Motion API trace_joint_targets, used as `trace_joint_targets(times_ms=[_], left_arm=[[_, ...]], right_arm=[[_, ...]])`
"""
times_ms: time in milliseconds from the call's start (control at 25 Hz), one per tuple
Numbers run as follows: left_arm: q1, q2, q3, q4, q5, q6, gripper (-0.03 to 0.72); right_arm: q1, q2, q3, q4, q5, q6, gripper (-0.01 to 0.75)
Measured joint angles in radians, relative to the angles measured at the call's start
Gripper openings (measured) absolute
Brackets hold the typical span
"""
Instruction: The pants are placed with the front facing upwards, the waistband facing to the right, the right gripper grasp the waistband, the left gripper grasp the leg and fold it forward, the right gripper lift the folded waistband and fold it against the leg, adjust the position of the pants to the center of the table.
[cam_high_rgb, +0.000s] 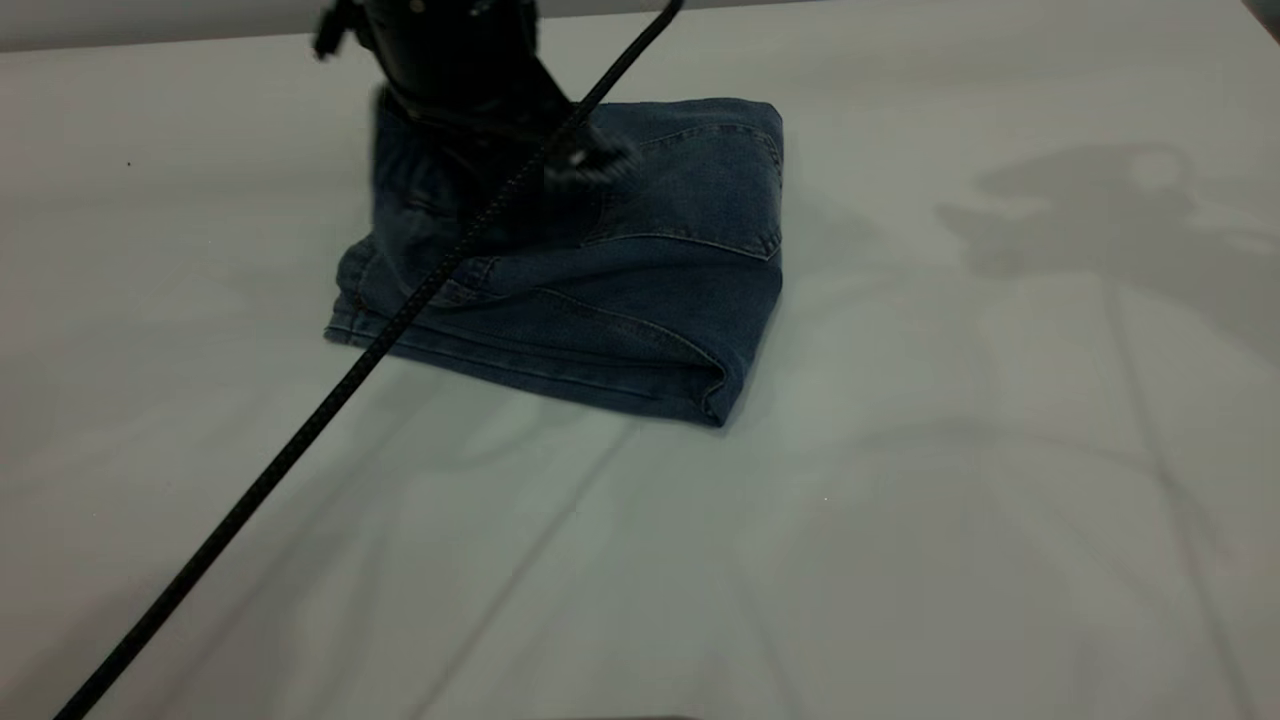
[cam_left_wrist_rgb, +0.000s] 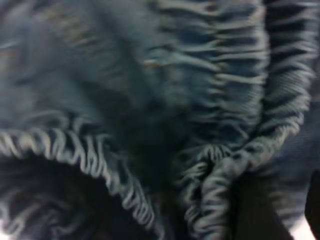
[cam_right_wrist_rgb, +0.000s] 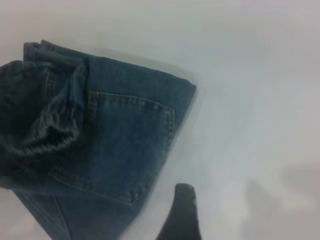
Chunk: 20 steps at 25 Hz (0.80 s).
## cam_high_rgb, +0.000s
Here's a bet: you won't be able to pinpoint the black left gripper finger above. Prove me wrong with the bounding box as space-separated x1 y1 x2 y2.
545 130 641 191

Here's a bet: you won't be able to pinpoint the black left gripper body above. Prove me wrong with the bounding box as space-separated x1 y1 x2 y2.
365 0 601 191

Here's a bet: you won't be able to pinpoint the blue denim jeans shorts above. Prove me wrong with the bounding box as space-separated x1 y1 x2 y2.
323 97 786 429

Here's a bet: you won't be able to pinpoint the black braided cable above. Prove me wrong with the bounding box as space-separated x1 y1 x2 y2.
55 0 686 720

